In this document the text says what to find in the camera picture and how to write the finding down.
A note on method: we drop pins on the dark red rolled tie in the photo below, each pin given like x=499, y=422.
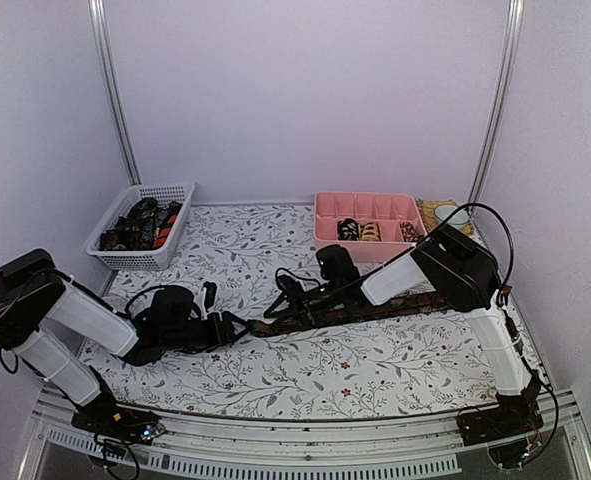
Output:
x=409, y=233

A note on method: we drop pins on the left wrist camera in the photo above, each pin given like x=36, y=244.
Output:
x=208, y=296

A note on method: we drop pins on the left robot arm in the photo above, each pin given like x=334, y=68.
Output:
x=33, y=290

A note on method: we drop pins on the white plastic mesh basket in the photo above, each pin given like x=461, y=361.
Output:
x=147, y=260

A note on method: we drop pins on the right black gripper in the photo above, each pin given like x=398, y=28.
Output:
x=303, y=312

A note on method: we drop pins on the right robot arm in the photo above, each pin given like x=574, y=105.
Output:
x=444, y=270

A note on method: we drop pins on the right aluminium frame post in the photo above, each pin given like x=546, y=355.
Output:
x=509, y=52

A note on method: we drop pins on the black white rolled tie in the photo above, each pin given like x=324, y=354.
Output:
x=348, y=229

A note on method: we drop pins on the pink divided organizer box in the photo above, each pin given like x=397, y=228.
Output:
x=388, y=210

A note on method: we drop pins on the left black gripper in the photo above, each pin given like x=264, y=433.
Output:
x=226, y=327

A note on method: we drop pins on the floral patterned table mat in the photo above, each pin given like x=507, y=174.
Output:
x=398, y=366

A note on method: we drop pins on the light blue ceramic bowl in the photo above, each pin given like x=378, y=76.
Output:
x=453, y=215

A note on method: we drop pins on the aluminium frame post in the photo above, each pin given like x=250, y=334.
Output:
x=509, y=52
x=100, y=31

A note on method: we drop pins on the brown green patterned tie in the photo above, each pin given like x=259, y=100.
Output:
x=420, y=303

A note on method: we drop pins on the pile of dark ties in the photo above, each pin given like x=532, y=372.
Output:
x=146, y=226

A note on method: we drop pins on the front aluminium rail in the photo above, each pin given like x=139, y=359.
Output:
x=200, y=446

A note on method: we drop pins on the yellow patterned rolled tie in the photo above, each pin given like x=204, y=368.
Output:
x=370, y=232

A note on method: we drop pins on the left aluminium frame post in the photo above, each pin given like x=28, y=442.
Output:
x=100, y=31

